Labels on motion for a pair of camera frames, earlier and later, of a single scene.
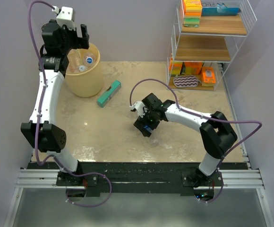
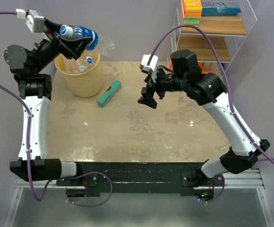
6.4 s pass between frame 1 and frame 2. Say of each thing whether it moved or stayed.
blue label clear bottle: moved
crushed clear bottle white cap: stayed
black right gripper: moved
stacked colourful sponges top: stayed
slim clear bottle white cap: stayed
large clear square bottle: stayed
